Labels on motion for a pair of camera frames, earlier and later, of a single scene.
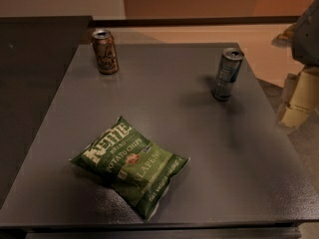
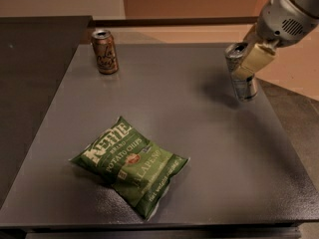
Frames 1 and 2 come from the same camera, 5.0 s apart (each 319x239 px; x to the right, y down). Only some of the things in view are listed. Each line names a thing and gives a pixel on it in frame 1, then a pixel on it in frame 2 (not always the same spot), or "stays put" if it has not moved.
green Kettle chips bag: (140, 171) stays put
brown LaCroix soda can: (105, 51) stays put
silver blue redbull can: (227, 74) to (246, 90)
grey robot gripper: (307, 37) to (280, 21)
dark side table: (36, 53) stays put
